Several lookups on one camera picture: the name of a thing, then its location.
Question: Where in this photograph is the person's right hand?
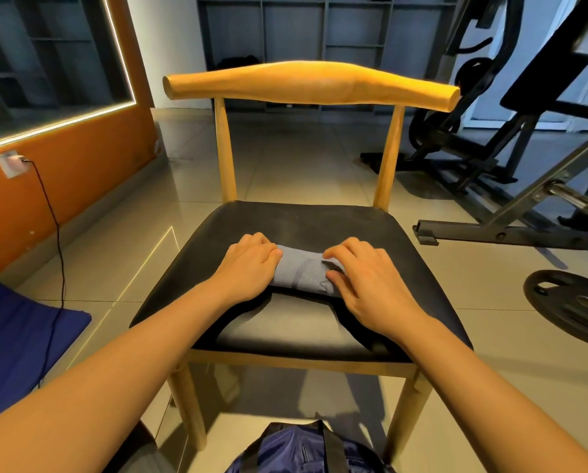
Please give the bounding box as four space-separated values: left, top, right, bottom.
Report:
322 237 430 341

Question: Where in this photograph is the person's left hand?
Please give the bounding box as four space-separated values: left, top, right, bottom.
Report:
209 233 284 305

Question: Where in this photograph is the grey-blue towel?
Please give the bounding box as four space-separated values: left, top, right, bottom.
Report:
271 244 349 296

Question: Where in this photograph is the person's left forearm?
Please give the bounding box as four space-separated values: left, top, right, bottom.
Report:
0 280 248 473

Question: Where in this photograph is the person's right forearm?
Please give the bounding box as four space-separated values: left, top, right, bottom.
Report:
373 314 588 473

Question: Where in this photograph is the wooden chair with black seat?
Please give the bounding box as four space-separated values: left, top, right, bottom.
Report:
129 60 474 464

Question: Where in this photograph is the black weight plate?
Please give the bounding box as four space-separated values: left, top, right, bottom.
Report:
523 269 588 351
408 110 463 152
453 56 494 95

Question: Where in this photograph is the navy blue duffel bag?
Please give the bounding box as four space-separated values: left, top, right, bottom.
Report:
224 420 397 473

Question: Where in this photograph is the black gym machine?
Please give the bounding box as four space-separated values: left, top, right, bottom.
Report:
360 0 543 189

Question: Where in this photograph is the black bag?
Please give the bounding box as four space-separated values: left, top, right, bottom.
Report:
214 55 261 72

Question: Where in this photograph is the black weight bench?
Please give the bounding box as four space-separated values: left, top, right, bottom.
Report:
412 0 588 252

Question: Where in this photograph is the grey shelving unit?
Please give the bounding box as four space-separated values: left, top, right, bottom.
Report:
195 0 466 115

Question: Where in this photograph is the blue padded mat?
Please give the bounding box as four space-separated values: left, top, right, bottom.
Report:
0 265 93 430

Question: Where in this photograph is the black power cable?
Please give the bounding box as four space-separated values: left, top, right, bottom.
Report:
21 158 67 390

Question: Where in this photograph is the white wall socket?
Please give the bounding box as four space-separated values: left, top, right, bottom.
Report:
0 150 29 180

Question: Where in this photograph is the mirror with lit frame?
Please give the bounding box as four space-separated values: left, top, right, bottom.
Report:
0 0 137 154

